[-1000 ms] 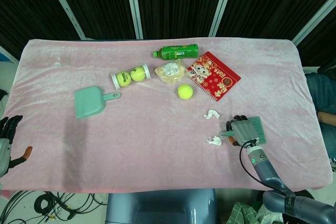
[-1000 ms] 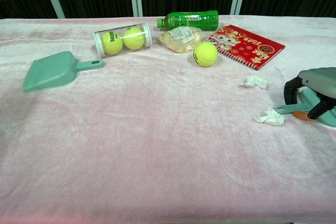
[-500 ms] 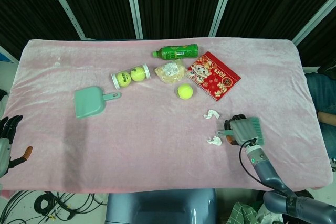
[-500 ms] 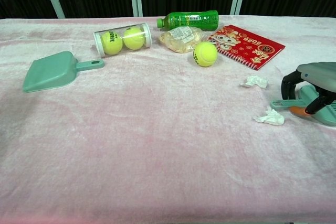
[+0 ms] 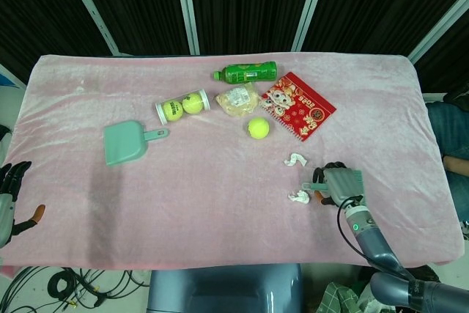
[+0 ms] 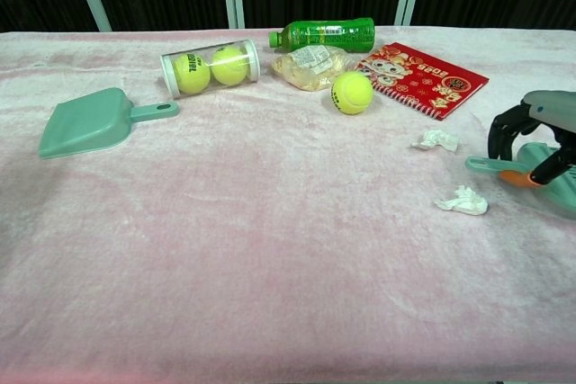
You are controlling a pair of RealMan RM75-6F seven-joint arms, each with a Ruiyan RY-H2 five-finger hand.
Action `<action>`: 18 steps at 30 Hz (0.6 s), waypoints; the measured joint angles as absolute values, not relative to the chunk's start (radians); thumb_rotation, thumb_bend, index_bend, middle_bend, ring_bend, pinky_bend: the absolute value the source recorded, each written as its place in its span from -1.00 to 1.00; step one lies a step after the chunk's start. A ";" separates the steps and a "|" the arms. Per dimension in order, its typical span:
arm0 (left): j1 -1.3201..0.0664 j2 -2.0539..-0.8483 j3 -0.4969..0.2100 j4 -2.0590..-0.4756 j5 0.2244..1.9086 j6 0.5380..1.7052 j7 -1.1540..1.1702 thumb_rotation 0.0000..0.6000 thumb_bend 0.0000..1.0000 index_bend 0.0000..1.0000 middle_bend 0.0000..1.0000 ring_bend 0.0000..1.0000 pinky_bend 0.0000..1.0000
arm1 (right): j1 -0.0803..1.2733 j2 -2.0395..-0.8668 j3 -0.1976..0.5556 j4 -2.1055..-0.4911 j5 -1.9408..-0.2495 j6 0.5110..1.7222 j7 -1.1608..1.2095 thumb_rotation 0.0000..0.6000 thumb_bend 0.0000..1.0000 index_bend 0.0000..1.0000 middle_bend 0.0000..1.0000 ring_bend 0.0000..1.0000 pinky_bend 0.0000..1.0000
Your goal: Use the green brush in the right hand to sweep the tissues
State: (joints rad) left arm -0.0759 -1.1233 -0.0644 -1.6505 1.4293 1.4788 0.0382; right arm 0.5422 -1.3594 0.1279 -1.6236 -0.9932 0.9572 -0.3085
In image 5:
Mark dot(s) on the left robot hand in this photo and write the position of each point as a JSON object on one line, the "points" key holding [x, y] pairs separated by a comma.
{"points": [[5, 214]]}

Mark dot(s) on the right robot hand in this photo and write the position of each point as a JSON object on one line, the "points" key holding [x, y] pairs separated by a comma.
{"points": [[344, 184]]}

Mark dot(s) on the small teal brush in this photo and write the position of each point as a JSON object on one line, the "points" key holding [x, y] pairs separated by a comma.
{"points": [[309, 185]]}

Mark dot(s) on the white paper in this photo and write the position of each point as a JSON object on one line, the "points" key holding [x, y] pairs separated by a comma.
{"points": [[299, 197], [293, 160]]}

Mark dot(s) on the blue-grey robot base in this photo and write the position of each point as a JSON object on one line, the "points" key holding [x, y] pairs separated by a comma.
{"points": [[220, 291]]}

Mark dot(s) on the red spiral notebook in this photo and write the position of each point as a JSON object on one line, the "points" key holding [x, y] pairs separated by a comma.
{"points": [[308, 104]]}

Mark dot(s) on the loose yellow tennis ball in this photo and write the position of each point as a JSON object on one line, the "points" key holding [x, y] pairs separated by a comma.
{"points": [[258, 128]]}

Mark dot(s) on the green checkered cloth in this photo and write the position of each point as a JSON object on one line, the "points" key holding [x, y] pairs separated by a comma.
{"points": [[335, 300]]}

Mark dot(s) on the crumpled white cloth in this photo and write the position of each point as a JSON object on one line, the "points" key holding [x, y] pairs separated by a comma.
{"points": [[366, 300]]}

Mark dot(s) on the person in blue jeans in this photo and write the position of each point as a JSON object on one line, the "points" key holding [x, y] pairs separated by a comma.
{"points": [[448, 126]]}

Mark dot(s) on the pink fleece tablecloth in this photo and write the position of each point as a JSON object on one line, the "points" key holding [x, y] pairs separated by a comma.
{"points": [[220, 199]]}

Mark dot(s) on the clear snack bag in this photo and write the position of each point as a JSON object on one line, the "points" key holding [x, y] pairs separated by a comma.
{"points": [[236, 102]]}

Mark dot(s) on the teal dustpan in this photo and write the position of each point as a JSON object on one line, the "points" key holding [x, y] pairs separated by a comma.
{"points": [[122, 142]]}

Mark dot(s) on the green plastic bottle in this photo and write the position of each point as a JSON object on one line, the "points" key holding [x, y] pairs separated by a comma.
{"points": [[249, 72]]}

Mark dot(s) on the plain tubed tennis ball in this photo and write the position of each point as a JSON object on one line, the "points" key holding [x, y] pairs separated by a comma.
{"points": [[192, 105]]}

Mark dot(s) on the clear tennis ball tube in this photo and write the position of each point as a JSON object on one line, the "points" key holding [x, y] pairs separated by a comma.
{"points": [[160, 113]]}

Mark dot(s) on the tennis ball with black print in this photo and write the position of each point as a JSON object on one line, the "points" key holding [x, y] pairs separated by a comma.
{"points": [[173, 110]]}

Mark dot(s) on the black pleated curtain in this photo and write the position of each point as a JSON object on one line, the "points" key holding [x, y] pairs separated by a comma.
{"points": [[249, 5]]}

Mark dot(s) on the white frame post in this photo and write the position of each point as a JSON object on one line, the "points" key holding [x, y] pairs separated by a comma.
{"points": [[187, 9], [91, 12], [311, 5], [439, 23]]}

